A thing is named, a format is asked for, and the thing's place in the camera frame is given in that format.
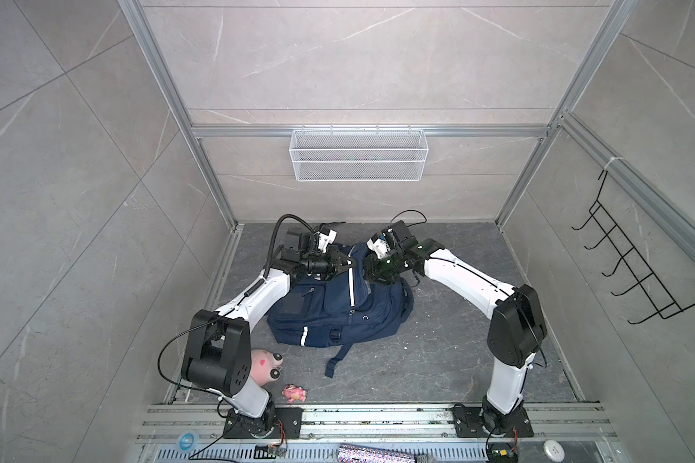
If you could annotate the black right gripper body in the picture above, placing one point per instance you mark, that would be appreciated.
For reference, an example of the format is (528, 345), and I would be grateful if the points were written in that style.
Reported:
(385, 269)

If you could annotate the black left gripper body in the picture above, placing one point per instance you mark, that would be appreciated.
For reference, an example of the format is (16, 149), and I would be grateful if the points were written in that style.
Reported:
(320, 263)

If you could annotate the navy blue student backpack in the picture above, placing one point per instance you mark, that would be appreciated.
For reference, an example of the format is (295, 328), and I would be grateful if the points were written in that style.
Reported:
(342, 311)

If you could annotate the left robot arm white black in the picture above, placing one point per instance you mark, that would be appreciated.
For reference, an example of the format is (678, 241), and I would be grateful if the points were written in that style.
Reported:
(217, 359)

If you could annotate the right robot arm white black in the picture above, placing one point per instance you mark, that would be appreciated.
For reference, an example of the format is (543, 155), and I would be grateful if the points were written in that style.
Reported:
(517, 327)

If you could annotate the pink plush pig toy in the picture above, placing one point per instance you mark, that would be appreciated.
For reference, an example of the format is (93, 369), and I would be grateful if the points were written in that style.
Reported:
(266, 366)

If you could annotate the small pink toy figure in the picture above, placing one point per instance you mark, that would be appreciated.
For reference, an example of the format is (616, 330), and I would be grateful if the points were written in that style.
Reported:
(294, 393)

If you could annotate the glittery purple pouch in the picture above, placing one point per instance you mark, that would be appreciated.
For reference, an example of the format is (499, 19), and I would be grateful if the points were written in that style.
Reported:
(358, 454)

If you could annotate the blue round sticker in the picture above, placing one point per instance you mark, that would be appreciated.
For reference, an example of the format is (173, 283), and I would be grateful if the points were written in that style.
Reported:
(188, 442)

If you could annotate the white round button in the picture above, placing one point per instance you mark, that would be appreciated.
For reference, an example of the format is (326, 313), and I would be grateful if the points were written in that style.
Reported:
(554, 451)

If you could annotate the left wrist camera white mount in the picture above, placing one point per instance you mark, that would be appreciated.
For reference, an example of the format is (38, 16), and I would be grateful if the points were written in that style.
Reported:
(325, 238)

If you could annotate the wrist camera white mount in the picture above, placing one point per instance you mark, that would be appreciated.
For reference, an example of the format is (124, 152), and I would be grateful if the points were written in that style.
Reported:
(378, 244)
(325, 238)

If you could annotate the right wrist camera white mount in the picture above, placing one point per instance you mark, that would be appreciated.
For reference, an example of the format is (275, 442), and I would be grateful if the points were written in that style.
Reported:
(378, 244)

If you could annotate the white wire mesh basket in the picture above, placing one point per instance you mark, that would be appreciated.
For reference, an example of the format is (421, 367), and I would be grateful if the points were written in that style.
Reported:
(358, 154)

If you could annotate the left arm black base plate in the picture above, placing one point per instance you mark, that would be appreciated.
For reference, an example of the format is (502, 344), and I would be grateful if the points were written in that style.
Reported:
(276, 423)

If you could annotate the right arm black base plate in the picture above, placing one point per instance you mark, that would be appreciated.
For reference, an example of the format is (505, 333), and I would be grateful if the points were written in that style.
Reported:
(466, 425)

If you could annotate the black wire hook rack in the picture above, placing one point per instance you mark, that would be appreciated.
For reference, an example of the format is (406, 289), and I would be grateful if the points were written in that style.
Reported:
(631, 262)

